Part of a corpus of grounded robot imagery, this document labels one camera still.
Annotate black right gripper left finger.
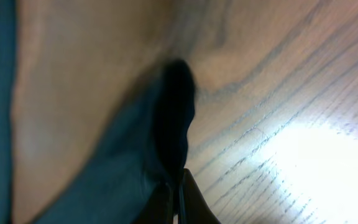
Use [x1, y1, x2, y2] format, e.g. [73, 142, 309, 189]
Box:
[132, 184, 173, 224]

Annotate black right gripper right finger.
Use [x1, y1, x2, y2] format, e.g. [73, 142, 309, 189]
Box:
[178, 169, 221, 224]

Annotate black leggings with red waistband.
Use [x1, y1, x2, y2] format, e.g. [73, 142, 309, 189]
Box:
[0, 1, 195, 223]

